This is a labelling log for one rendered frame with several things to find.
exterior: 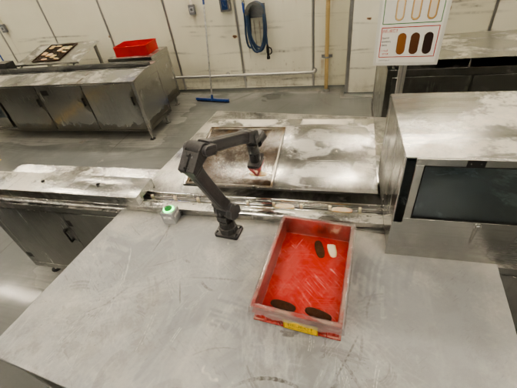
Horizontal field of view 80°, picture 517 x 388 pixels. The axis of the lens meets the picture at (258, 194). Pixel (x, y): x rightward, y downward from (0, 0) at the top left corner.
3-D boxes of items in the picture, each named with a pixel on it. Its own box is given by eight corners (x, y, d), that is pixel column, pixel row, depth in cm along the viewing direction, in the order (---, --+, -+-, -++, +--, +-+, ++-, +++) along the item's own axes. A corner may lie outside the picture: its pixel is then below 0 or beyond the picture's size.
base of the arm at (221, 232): (214, 236, 149) (237, 240, 145) (211, 224, 144) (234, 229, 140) (221, 224, 155) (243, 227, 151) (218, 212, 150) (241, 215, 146)
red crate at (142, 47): (115, 57, 435) (111, 48, 427) (128, 50, 462) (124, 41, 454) (148, 55, 425) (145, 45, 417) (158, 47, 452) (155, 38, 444)
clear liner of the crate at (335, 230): (249, 321, 113) (245, 306, 107) (283, 227, 148) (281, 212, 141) (343, 345, 102) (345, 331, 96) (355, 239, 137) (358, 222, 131)
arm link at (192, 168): (168, 165, 111) (189, 170, 106) (186, 135, 116) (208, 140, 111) (217, 217, 148) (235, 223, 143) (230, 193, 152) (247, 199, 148)
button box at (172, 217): (165, 229, 162) (158, 213, 155) (171, 218, 168) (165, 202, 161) (178, 229, 160) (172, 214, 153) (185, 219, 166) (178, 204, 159)
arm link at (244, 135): (182, 155, 116) (205, 159, 112) (182, 139, 114) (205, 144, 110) (243, 138, 152) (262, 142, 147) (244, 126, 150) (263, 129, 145)
